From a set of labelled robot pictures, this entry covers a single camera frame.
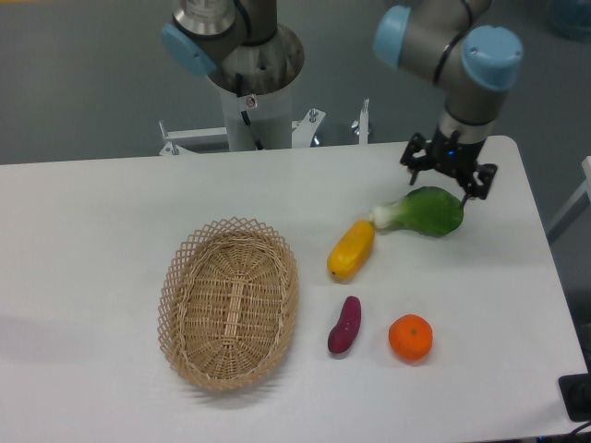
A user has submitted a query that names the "black cable on pedestal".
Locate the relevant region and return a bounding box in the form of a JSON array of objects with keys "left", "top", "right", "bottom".
[{"left": 234, "top": 72, "right": 265, "bottom": 151}]

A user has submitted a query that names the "orange mandarin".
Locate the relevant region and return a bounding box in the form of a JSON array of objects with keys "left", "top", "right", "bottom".
[{"left": 388, "top": 314, "right": 433, "bottom": 362}]

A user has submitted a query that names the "black device at table edge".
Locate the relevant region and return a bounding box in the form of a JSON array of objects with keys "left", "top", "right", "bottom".
[{"left": 558, "top": 374, "right": 590, "bottom": 423}]

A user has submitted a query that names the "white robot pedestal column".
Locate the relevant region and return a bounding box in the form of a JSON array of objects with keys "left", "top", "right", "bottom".
[{"left": 218, "top": 86, "right": 292, "bottom": 152}]

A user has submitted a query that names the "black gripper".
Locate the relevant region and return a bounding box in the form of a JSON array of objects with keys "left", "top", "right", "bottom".
[{"left": 400, "top": 128, "right": 498, "bottom": 206}]

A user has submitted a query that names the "oval wicker basket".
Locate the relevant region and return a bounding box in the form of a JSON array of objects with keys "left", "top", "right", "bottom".
[{"left": 157, "top": 217, "right": 299, "bottom": 391}]

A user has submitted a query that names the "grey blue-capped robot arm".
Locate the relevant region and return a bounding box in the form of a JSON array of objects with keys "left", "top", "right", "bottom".
[{"left": 161, "top": 1, "right": 523, "bottom": 199}]

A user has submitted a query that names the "white frame leg right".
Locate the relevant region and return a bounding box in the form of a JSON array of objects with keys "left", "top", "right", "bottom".
[{"left": 546, "top": 156, "right": 590, "bottom": 245}]

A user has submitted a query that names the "white metal base frame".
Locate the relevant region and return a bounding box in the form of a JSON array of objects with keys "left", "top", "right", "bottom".
[{"left": 159, "top": 98, "right": 372, "bottom": 156}]

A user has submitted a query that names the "purple sweet potato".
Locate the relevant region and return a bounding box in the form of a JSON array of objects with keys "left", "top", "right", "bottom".
[{"left": 327, "top": 295, "right": 362, "bottom": 354}]

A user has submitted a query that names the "yellow mango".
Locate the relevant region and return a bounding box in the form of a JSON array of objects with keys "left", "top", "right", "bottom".
[{"left": 327, "top": 220, "right": 375, "bottom": 281}]

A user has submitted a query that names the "green bok choy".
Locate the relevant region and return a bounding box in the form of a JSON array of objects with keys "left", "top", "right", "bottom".
[{"left": 368, "top": 186, "right": 464, "bottom": 237}]

